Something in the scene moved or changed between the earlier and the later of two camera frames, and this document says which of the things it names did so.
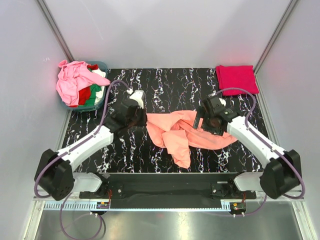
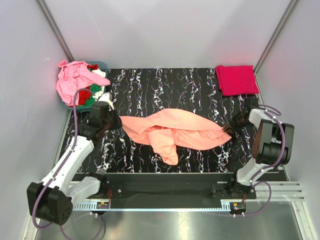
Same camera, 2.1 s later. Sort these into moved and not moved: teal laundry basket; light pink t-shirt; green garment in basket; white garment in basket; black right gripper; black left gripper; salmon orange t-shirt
Moved: salmon orange t-shirt; black right gripper; black left gripper
Not moved: green garment in basket; light pink t-shirt; white garment in basket; teal laundry basket
